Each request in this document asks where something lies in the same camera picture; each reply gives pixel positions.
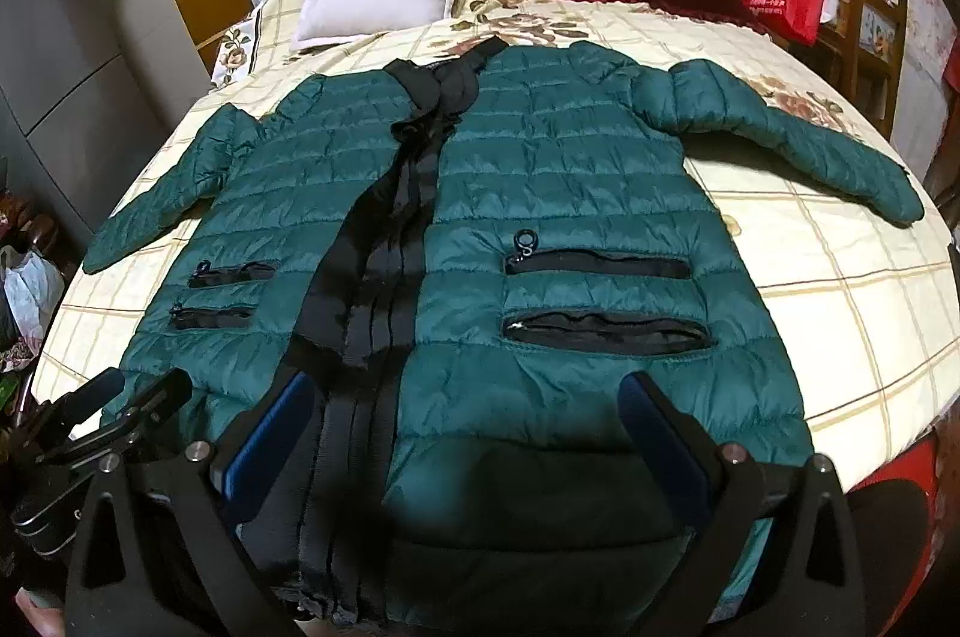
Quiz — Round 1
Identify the green quilted down jacket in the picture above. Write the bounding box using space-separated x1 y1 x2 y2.
83 38 924 634

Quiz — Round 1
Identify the white plastic bag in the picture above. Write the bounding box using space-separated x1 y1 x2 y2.
2 245 65 355

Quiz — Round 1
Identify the floral checked bed sheet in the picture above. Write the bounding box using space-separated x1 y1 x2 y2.
29 0 960 496

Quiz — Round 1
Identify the grey wardrobe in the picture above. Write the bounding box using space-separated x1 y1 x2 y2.
0 0 166 247

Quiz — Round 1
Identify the wooden chair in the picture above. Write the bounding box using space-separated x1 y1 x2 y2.
800 0 908 139

